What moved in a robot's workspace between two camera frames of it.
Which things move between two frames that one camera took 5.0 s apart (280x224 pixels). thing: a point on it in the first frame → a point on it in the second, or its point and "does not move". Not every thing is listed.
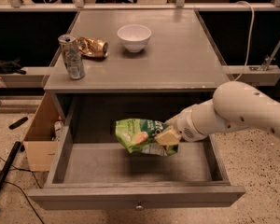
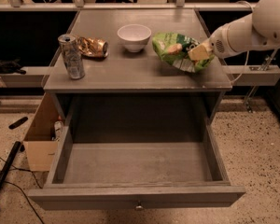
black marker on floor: x=18 y=122 does not move
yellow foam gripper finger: x=167 y=137 → x=198 y=53
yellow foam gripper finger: x=174 y=119 → x=206 y=42
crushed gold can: x=92 y=48 does not move
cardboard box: x=39 y=145 does not move
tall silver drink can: x=72 y=56 does not move
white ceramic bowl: x=135 y=37 does not move
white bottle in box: x=58 y=129 does not move
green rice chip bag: x=139 y=135 → x=174 y=48
